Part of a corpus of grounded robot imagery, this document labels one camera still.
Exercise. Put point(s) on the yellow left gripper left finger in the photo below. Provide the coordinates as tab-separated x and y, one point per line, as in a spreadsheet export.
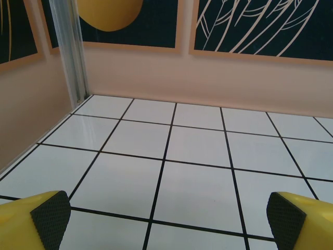
18	226

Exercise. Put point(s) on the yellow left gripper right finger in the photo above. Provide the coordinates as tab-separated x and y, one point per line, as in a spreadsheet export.
312	226

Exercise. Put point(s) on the dark panel with orange oval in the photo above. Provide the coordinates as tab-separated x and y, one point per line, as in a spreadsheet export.
109	15

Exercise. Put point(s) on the aluminium corner post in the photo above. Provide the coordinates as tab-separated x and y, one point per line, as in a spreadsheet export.
71	52

